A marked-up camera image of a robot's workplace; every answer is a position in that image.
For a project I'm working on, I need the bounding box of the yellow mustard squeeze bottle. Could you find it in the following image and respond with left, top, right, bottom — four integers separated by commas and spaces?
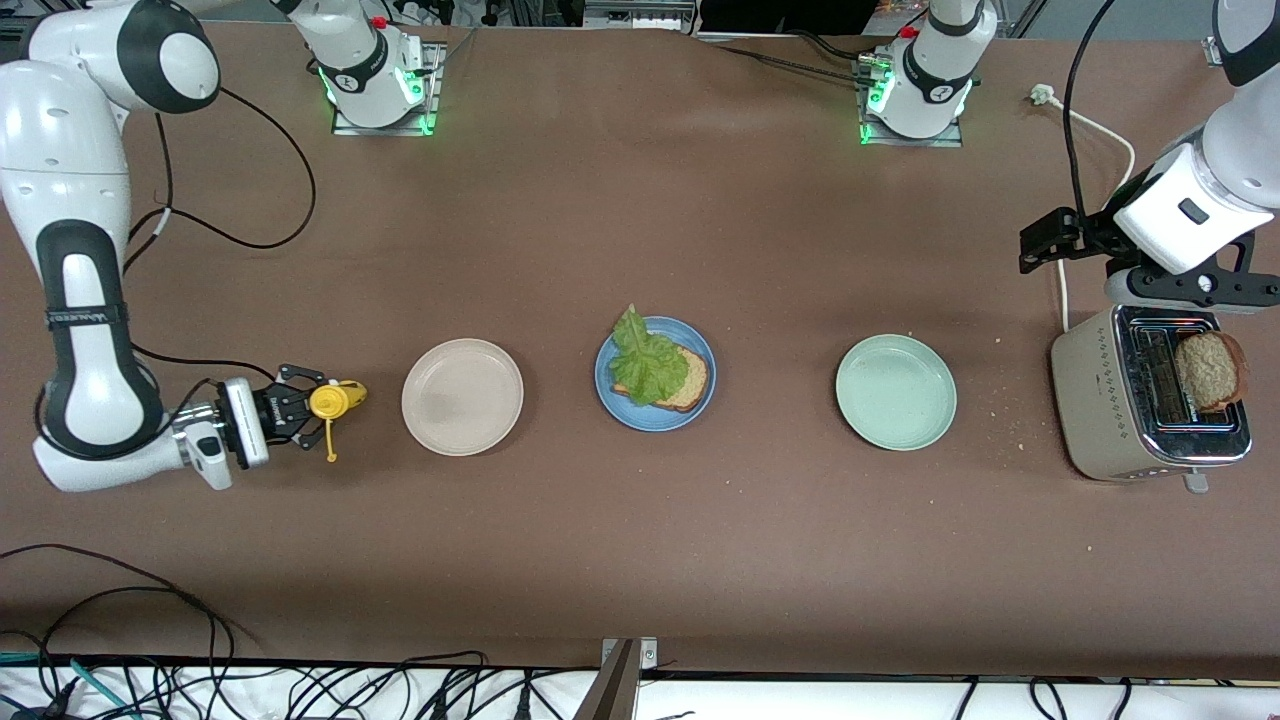
308, 378, 369, 464

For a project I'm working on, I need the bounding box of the brown bread slice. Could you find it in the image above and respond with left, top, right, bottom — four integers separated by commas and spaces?
1174, 331, 1250, 413
612, 345, 710, 413

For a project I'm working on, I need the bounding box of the green lettuce leaf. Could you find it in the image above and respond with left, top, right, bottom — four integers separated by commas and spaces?
610, 304, 691, 408

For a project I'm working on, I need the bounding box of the beige round plate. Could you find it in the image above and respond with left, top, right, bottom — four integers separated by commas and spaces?
401, 338, 525, 457

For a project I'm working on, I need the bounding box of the green round plate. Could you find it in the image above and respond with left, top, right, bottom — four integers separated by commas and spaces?
835, 333, 958, 452

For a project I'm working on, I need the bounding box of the blue round plate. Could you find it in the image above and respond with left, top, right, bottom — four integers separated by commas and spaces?
594, 316, 717, 433

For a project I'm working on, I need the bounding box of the beige chrome toaster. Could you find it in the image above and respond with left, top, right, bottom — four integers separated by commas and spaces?
1050, 300, 1254, 494

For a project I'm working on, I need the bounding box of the grey power strip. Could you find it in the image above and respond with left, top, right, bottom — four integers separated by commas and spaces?
583, 0, 693, 29

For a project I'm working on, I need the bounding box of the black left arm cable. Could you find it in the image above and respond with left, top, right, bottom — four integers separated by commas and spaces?
1064, 0, 1117, 216

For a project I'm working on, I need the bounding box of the white toaster power cable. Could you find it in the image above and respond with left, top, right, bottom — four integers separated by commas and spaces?
1030, 85, 1136, 333

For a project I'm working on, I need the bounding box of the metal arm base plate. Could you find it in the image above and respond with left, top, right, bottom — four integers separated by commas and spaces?
855, 50, 966, 149
330, 40, 447, 138

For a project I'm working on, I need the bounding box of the black looped floor cable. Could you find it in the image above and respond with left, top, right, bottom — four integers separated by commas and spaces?
0, 543, 237, 720

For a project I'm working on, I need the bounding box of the black cable on tabletop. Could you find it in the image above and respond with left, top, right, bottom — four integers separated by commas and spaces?
715, 28, 871, 83

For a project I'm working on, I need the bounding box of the teal cable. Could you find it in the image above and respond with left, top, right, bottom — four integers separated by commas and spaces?
0, 650, 136, 720

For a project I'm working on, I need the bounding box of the grey metal table bracket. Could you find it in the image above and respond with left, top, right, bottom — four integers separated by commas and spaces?
572, 637, 659, 720

